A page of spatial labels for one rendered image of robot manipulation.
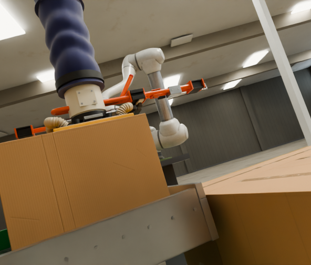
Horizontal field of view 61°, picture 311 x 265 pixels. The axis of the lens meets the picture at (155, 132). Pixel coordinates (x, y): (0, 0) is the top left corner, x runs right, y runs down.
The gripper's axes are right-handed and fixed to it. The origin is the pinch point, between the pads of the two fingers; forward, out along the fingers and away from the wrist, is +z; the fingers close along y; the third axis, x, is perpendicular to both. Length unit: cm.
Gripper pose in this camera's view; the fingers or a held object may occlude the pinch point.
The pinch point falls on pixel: (138, 97)
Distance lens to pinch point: 136.8
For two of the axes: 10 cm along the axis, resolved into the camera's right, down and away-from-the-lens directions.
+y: 2.9, 9.4, -1.6
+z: 3.2, -2.5, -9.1
